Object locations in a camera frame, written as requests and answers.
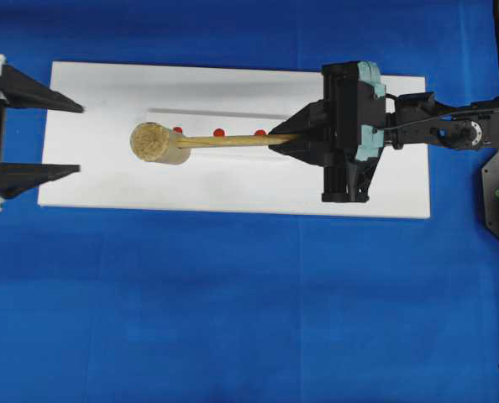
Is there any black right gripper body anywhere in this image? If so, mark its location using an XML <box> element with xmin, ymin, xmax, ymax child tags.
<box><xmin>322</xmin><ymin>61</ymin><xmax>383</xmax><ymax>203</ymax></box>

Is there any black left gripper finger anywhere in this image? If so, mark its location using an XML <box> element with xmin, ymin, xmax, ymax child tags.
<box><xmin>0</xmin><ymin>163</ymin><xmax>81</xmax><ymax>198</ymax></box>
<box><xmin>0</xmin><ymin>64</ymin><xmax>84</xmax><ymax>113</ymax></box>

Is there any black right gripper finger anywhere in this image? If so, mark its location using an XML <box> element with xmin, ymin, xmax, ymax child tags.
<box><xmin>268</xmin><ymin>140</ymin><xmax>338</xmax><ymax>167</ymax></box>
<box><xmin>269</xmin><ymin>100</ymin><xmax>336</xmax><ymax>135</ymax></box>

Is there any wooden mallet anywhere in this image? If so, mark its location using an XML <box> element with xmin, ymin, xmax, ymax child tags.
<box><xmin>129</xmin><ymin>123</ymin><xmax>302</xmax><ymax>165</ymax></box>

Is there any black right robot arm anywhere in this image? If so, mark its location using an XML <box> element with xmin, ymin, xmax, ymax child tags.
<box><xmin>271</xmin><ymin>61</ymin><xmax>499</xmax><ymax>203</ymax></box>

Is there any large white foam board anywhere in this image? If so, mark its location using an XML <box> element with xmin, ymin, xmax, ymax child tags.
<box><xmin>38</xmin><ymin>61</ymin><xmax>431</xmax><ymax>219</ymax></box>

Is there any blue table cloth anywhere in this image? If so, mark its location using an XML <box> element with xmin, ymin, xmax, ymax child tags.
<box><xmin>0</xmin><ymin>1</ymin><xmax>499</xmax><ymax>402</ymax></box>

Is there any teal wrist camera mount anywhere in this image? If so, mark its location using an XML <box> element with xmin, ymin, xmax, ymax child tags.
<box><xmin>355</xmin><ymin>61</ymin><xmax>386</xmax><ymax>162</ymax></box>

